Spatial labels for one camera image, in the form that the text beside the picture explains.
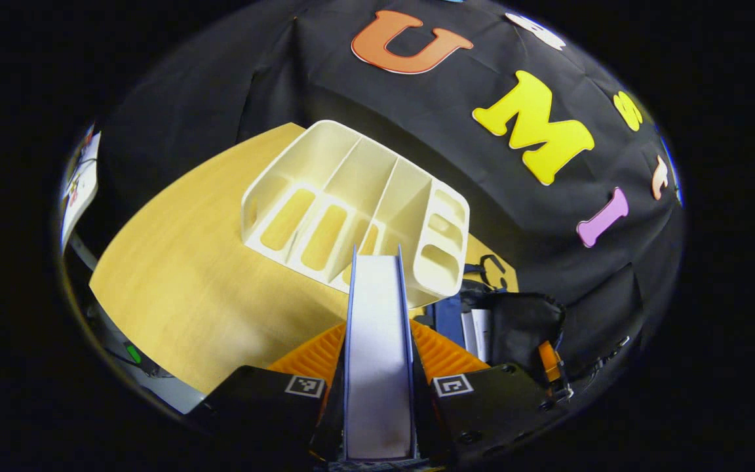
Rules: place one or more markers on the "blue schoolbag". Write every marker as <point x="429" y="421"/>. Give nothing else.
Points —
<point x="522" y="328"/>

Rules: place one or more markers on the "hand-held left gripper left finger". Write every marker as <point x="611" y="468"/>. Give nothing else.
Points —
<point x="253" y="406"/>

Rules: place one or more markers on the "white book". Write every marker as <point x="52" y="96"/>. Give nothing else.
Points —
<point x="476" y="334"/>

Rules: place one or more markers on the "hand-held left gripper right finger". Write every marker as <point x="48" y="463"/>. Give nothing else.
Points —
<point x="482" y="413"/>

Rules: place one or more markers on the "white power strip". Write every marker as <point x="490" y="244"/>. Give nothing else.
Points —
<point x="174" y="393"/>

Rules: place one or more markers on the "white side desk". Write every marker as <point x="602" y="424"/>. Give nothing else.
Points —
<point x="86" y="190"/>

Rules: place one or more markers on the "white bookshelf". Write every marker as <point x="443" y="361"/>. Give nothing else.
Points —
<point x="351" y="170"/>

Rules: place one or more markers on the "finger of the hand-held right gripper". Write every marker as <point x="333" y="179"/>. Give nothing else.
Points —
<point x="548" y="360"/>

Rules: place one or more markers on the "blue-grey book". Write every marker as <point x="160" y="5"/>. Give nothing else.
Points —
<point x="377" y="341"/>

